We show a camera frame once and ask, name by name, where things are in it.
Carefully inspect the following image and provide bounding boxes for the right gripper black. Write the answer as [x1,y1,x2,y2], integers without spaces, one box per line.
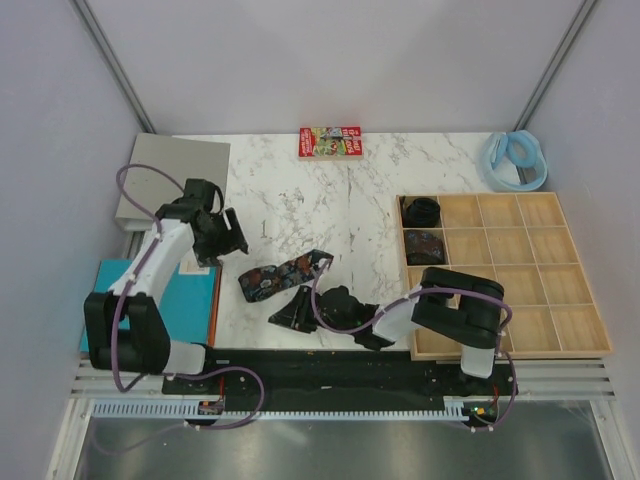
[268,284,355,336]

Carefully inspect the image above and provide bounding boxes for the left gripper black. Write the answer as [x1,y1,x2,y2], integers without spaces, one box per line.
[193,208,248,268]

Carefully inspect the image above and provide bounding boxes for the floral navy necktie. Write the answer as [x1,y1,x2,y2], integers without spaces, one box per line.
[238,249,334,303]

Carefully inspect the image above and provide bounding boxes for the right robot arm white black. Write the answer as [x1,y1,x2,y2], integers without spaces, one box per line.
[269,267,511,394]

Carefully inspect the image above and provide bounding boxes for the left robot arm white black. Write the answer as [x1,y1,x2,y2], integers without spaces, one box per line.
[84,178,248,393]

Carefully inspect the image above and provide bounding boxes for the red illustrated book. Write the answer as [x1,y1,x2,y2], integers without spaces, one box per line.
[298,126,364,160]

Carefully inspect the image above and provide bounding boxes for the rolled dark patterned tie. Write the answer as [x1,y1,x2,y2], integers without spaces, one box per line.
[404,230,446,266]

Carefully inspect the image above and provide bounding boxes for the rolled black tie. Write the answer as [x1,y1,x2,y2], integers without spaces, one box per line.
[402,197,441,228]

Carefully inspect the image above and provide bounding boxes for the wooden compartment tray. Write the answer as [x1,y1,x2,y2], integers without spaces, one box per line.
[396,192,613,359]

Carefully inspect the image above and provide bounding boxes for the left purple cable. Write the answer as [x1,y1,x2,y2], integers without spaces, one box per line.
[110,163,265,430]

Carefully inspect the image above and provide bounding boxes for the purple cable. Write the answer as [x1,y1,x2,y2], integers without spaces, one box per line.
[110,163,265,430]
[309,257,519,435]

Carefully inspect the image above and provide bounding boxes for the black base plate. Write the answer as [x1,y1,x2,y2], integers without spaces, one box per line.
[162,349,513,411]

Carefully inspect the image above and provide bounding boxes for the grey ring binder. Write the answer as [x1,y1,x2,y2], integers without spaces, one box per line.
[124,133,231,213]

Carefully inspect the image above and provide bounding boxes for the white slotted cable duct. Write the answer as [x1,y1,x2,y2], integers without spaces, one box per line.
[91,398,490,421]

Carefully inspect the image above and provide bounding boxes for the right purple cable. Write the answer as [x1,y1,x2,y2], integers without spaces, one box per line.
[309,257,519,435]

